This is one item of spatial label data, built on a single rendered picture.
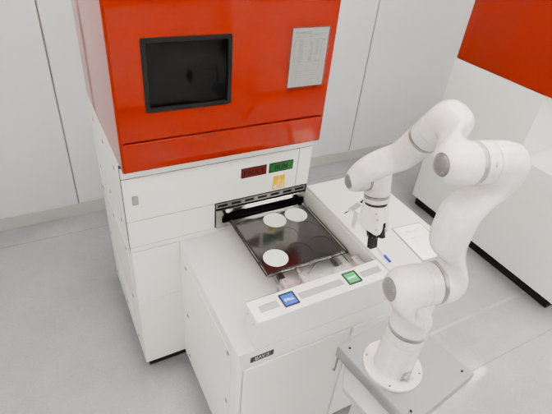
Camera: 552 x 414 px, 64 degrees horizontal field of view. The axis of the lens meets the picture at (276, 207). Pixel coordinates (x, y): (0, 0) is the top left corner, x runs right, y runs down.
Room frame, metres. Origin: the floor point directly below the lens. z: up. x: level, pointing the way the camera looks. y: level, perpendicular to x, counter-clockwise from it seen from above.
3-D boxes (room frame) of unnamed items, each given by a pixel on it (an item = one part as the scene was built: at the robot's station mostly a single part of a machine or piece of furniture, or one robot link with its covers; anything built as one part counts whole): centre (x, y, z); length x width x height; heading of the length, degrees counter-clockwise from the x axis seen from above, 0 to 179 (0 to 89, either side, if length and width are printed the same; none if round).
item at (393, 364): (0.89, -0.43, 0.96); 0.19 x 0.19 x 0.18
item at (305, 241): (1.45, -0.06, 0.90); 0.34 x 0.34 x 0.01; 31
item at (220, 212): (1.62, 0.06, 0.89); 0.44 x 0.02 x 0.10; 121
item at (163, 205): (1.54, 0.22, 1.02); 0.82 x 0.03 x 0.40; 121
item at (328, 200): (1.56, -0.44, 0.89); 0.62 x 0.35 x 0.14; 31
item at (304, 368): (1.40, -0.18, 0.41); 0.97 x 0.64 x 0.82; 121
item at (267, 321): (1.10, -0.19, 0.89); 0.55 x 0.09 x 0.14; 121
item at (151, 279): (1.83, 0.40, 0.41); 0.82 x 0.71 x 0.82; 121
